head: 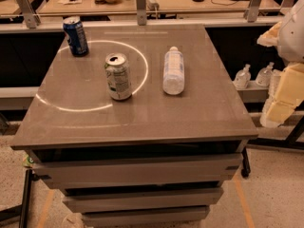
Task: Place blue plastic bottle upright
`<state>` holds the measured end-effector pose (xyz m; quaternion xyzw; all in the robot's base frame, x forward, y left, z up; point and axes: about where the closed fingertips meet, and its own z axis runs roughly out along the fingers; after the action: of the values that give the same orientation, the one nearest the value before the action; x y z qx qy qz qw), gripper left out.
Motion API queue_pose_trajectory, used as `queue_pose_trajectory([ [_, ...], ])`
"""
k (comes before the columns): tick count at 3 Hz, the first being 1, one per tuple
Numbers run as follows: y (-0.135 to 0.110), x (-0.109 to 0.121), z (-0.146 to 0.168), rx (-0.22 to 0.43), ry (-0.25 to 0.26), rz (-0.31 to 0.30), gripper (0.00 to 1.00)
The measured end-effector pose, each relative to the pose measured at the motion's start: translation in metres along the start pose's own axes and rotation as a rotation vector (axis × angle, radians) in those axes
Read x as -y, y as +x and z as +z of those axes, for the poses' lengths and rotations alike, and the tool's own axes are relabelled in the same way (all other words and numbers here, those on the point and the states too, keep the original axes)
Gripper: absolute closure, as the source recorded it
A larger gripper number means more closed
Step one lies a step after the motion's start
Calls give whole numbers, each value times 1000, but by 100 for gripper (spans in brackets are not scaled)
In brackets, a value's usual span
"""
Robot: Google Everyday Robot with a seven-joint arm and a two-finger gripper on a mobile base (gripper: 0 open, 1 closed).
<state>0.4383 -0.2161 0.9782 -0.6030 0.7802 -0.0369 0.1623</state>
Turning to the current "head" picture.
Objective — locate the right metal bracket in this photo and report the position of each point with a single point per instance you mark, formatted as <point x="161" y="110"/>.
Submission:
<point x="251" y="14"/>

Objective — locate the right sanitizer pump bottle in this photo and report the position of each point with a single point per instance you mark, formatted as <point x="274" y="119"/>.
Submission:
<point x="264" y="75"/>

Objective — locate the left metal bracket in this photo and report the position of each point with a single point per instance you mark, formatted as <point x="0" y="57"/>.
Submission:
<point x="31" y="18"/>

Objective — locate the grey drawer cabinet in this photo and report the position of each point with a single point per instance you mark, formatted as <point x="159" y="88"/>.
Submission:
<point x="152" y="157"/>

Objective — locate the white power strip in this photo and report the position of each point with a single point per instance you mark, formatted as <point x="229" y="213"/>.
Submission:
<point x="152" y="4"/>

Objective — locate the clear plastic water bottle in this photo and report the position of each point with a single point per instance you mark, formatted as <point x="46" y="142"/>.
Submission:
<point x="173" y="72"/>

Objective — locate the metal bracket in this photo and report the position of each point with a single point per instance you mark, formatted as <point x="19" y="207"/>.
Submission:
<point x="31" y="18"/>
<point x="141" y="12"/>
<point x="251" y="14"/>

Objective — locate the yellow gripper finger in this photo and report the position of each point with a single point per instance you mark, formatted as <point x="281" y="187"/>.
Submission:
<point x="270" y="37"/>
<point x="286" y="93"/>

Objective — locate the blue soda can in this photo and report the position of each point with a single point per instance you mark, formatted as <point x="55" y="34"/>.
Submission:
<point x="76" y="37"/>

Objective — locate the left sanitizer pump bottle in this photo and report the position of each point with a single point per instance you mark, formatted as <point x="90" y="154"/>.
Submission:
<point x="243" y="77"/>

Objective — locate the green and white soda can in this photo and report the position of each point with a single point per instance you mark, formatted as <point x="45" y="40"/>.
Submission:
<point x="117" y="72"/>

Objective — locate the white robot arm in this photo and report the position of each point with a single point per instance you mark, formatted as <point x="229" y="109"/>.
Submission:
<point x="290" y="45"/>

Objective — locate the middle metal bracket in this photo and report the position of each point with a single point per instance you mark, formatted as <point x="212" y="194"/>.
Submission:
<point x="141" y="12"/>

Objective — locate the sanitizer pump bottle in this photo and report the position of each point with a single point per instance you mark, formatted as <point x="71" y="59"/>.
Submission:
<point x="264" y="75"/>
<point x="243" y="77"/>

